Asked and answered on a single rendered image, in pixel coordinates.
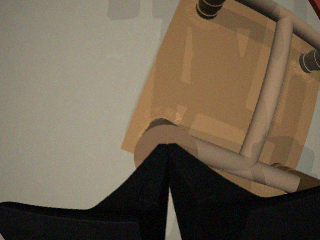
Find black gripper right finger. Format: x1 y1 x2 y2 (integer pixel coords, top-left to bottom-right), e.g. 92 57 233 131
167 143 320 240

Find wooden stool legs with h-shaped crossbars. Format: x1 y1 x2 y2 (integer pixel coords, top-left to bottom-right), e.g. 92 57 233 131
134 0 320 194

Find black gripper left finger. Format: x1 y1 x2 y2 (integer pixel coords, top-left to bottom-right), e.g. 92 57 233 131
0 143 169 240

